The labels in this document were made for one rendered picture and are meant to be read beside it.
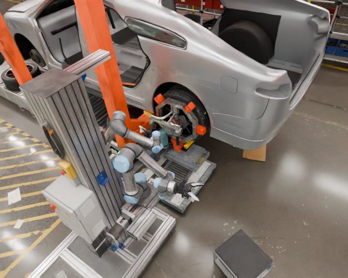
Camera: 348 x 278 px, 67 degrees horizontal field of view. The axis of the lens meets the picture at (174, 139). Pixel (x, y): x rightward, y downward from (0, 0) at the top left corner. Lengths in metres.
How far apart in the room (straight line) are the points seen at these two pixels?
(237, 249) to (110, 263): 1.21
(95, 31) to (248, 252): 2.35
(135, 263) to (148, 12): 2.45
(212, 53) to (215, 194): 1.73
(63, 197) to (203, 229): 1.65
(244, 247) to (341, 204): 1.45
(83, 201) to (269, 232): 2.04
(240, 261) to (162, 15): 2.40
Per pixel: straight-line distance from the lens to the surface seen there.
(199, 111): 2.83
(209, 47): 2.50
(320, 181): 3.82
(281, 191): 3.56
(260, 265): 2.67
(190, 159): 3.43
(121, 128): 2.26
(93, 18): 2.43
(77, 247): 3.05
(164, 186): 1.92
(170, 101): 2.86
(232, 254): 2.67
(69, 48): 4.78
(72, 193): 2.08
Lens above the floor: 2.78
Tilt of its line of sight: 43 degrees down
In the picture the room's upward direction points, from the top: 5 degrees counter-clockwise
